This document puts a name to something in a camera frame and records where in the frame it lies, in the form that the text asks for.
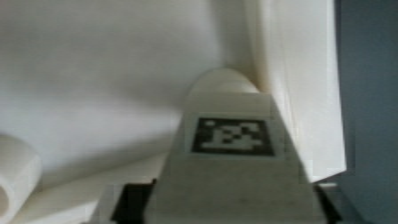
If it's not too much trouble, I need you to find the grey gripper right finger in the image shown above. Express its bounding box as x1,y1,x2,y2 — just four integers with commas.
312,184,343,224

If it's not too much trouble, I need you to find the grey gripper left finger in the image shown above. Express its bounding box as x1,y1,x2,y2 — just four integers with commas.
110,181,156,224

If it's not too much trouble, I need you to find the white table leg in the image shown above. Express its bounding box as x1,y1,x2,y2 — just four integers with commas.
144,68,327,224

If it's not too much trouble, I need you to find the white square tabletop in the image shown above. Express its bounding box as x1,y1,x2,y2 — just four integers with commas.
0,0,346,224

